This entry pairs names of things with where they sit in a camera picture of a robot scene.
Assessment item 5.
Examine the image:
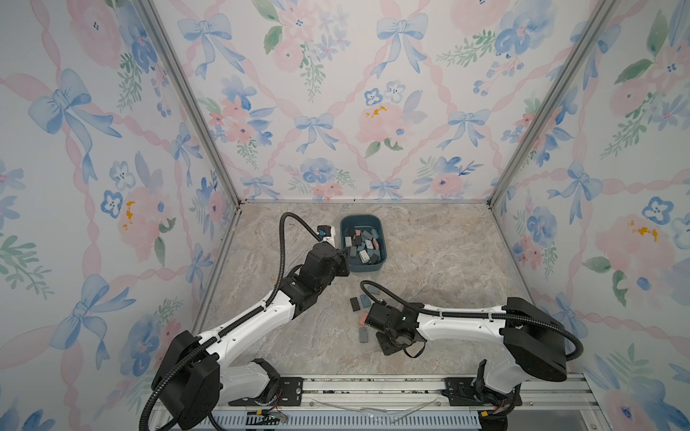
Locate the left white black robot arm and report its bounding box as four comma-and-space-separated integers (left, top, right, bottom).
138, 212, 350, 430

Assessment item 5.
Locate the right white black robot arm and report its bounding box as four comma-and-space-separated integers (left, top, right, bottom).
360, 280, 584, 416

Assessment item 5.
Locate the dark teal storage box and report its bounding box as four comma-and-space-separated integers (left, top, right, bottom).
340, 215, 387, 273

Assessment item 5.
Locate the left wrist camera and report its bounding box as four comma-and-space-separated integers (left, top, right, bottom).
317, 224, 335, 246

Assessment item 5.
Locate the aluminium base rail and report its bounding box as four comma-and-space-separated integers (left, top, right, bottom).
150, 375, 611, 430

